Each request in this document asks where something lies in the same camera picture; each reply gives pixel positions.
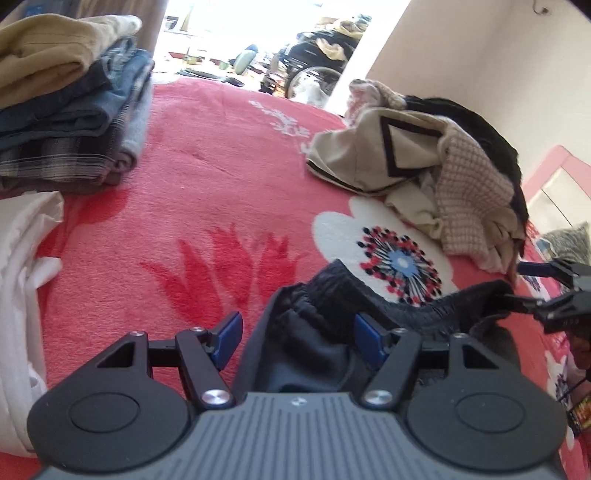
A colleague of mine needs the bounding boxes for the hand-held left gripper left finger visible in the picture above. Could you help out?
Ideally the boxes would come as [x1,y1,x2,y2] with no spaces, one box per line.
[95,311,244,410]

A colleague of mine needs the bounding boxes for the red floral blanket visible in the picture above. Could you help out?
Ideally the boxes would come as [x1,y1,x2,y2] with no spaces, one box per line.
[0,76,591,480]

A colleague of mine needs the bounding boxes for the black pants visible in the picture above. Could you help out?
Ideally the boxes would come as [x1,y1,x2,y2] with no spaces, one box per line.
[233,259,523,398]

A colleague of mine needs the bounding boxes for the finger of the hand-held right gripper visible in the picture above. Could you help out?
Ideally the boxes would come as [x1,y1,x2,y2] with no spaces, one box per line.
[505,292,591,334]
[516,257,591,292]

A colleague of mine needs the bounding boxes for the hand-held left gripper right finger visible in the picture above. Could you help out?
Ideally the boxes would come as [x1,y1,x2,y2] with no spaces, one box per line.
[354,313,502,410]

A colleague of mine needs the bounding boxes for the wheelchair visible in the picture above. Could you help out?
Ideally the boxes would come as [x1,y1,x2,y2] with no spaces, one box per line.
[260,17,370,101]

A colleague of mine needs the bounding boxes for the beige garment with black trim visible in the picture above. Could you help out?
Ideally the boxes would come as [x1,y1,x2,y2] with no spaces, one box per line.
[305,107,455,197]

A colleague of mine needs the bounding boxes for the pink framed mirror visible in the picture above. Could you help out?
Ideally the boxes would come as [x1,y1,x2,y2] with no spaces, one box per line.
[526,144,591,259]

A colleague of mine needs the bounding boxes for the cream crumpled cloth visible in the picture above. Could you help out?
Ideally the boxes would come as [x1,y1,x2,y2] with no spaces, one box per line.
[385,174,445,241]

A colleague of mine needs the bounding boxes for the pink waffle knit garment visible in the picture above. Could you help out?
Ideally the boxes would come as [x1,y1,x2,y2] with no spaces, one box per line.
[433,124,516,258]

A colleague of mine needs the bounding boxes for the blue storage box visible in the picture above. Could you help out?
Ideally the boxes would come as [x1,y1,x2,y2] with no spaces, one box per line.
[22,0,65,14]

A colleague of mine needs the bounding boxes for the pile of unfolded clothes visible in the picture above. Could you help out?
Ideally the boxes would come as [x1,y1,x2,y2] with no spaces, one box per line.
[404,95,533,283]

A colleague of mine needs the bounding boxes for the folded tan garment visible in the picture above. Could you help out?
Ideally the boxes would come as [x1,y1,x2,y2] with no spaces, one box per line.
[0,14,143,110]

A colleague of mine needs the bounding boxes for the pink and white knit garment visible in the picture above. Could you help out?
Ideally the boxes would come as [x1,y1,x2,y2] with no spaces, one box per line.
[344,78,408,121]

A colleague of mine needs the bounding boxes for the folded white cloth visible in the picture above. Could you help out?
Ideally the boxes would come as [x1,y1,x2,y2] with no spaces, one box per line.
[0,191,65,459]

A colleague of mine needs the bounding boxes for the beige curtain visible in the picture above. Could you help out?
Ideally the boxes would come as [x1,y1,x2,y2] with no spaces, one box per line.
[139,0,171,85]

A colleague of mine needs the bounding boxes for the pale green bag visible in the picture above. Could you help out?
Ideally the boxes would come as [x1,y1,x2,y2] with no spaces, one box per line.
[232,47,258,75]

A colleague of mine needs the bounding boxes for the stack of folded clothes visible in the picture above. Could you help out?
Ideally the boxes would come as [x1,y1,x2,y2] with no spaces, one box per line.
[0,37,155,153]

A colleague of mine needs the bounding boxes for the grey patterned cushion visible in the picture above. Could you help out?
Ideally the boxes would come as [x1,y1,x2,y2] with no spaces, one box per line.
[539,224,591,265]

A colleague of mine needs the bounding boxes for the folded plaid garment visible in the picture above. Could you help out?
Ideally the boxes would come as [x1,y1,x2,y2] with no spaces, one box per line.
[0,133,122,182]

